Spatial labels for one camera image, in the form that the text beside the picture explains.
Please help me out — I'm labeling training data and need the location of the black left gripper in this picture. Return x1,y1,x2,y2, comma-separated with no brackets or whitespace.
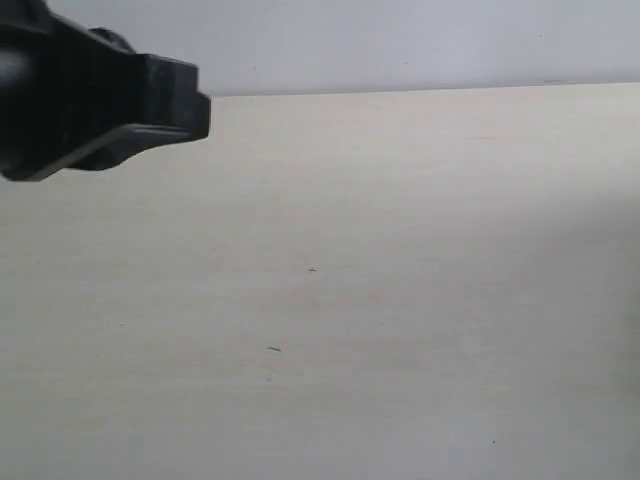
1,1,211,181

